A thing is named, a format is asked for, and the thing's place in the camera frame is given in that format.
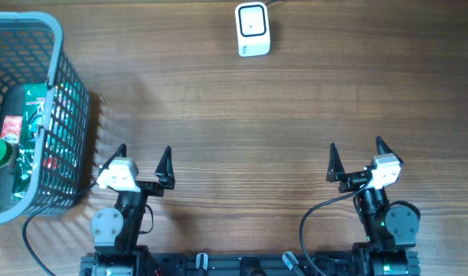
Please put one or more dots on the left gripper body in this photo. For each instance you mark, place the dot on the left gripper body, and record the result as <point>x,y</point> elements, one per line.
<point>151,188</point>

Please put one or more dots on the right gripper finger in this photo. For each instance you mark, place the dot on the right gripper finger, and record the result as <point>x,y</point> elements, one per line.
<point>335,171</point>
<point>383,148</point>

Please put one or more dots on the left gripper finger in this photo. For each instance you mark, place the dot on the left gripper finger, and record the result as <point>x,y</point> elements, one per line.
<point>120,152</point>
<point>164,170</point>

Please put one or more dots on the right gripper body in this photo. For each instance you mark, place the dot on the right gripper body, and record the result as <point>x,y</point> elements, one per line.
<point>352,181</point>

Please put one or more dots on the green 3M glove package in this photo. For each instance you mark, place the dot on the green 3M glove package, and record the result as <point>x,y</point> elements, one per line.
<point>60,159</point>

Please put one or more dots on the red tissue packet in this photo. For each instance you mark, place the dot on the red tissue packet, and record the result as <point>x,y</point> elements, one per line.
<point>11,129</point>

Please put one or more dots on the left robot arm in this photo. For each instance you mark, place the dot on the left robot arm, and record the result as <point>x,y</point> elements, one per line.
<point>116,230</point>

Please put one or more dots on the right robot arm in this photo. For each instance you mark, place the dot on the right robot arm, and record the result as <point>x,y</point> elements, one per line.
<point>390,227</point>

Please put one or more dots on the white barcode scanner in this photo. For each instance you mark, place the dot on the white barcode scanner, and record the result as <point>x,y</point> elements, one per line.
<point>253,29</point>

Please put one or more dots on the grey plastic mesh basket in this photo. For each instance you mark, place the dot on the grey plastic mesh basket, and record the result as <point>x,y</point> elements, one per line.
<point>44,115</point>

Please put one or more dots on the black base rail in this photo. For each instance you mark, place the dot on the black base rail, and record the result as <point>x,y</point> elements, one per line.
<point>329,262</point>

